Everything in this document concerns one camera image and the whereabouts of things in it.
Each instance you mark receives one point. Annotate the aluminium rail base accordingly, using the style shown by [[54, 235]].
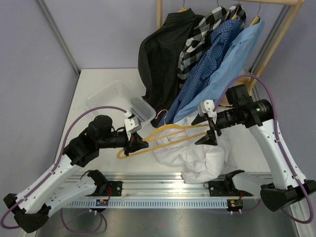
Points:
[[160, 185]]

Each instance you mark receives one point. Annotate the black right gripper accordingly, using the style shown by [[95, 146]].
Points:
[[210, 138]]

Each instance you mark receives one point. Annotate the blue plaid shirt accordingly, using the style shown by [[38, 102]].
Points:
[[220, 39]]

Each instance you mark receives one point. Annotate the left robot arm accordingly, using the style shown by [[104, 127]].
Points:
[[34, 206]]

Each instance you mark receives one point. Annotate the hanger of plaid shirt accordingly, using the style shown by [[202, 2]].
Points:
[[238, 11]]

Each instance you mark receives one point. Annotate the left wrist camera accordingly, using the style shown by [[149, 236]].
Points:
[[131, 123]]

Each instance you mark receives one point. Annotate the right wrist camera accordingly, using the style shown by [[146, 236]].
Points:
[[207, 107]]

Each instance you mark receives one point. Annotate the white plastic laundry basket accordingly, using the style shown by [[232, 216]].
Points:
[[118, 94]]

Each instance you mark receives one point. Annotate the black pinstripe shirt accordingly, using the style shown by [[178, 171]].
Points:
[[158, 58]]

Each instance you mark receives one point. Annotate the hanger of black shirt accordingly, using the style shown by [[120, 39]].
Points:
[[183, 7]]

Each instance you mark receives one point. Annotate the yellow hanger of blue shirt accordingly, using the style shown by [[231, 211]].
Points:
[[256, 19]]

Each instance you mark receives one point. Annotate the white slotted cable duct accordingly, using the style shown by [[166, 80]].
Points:
[[94, 203]]

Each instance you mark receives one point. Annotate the aluminium corner frame post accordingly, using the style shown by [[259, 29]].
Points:
[[54, 28]]

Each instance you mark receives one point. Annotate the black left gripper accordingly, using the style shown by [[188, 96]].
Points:
[[135, 143]]

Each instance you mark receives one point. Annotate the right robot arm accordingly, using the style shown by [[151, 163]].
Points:
[[289, 184]]

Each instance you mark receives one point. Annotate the wooden clothes rack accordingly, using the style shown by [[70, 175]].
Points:
[[276, 34]]

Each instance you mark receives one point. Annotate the black white checkered shirt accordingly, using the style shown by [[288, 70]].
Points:
[[198, 42]]

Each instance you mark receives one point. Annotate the light blue shirt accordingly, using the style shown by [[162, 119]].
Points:
[[231, 66]]

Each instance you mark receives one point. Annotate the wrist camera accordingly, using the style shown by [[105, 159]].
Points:
[[207, 107], [131, 123]]

